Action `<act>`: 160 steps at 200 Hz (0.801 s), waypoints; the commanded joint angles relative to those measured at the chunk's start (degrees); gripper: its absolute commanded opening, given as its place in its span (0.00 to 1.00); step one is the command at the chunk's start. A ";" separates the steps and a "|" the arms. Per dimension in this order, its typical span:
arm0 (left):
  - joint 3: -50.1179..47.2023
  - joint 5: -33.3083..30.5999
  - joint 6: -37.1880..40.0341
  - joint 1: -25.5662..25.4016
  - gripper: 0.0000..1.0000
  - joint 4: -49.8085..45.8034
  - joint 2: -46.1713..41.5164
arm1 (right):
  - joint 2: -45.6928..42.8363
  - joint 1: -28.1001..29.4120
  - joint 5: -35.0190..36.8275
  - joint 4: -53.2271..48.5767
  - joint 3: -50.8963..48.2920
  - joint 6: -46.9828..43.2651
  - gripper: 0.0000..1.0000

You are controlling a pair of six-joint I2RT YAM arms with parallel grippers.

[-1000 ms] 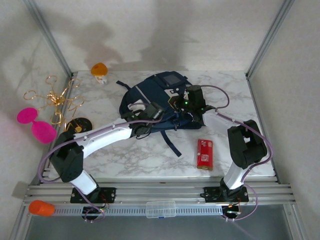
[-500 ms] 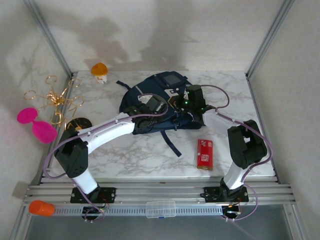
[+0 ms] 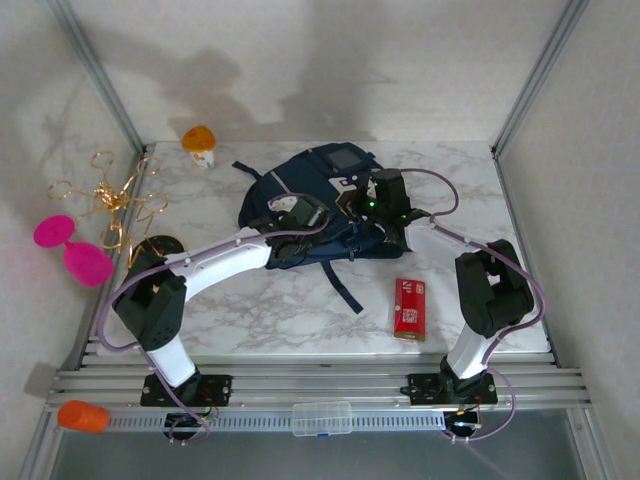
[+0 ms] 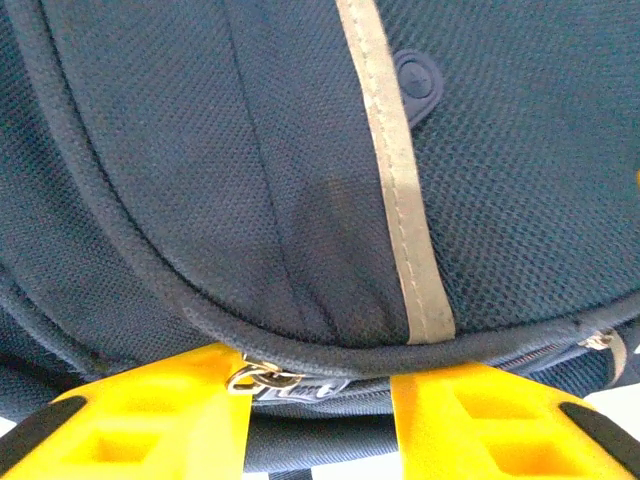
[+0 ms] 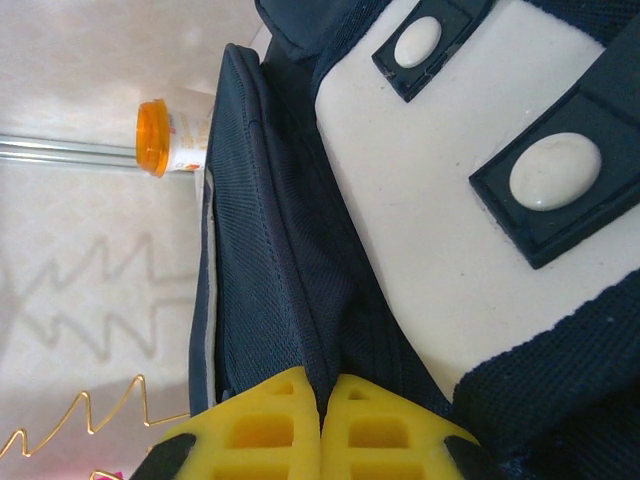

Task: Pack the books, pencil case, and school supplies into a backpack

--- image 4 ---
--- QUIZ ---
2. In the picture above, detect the navy blue backpack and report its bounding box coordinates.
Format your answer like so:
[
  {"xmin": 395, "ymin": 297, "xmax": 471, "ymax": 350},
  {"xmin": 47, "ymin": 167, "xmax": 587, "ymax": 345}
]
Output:
[{"xmin": 0, "ymin": 0, "xmax": 640, "ymax": 480}]

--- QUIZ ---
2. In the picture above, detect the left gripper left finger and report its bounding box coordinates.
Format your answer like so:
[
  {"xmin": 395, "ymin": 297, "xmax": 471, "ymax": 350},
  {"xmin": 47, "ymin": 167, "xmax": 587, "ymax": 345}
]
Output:
[{"xmin": 0, "ymin": 342, "xmax": 256, "ymax": 480}]

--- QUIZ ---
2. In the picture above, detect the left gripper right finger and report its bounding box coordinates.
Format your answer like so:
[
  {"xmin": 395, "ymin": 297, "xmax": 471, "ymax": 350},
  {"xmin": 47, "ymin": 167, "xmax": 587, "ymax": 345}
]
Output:
[{"xmin": 389, "ymin": 362, "xmax": 640, "ymax": 480}]

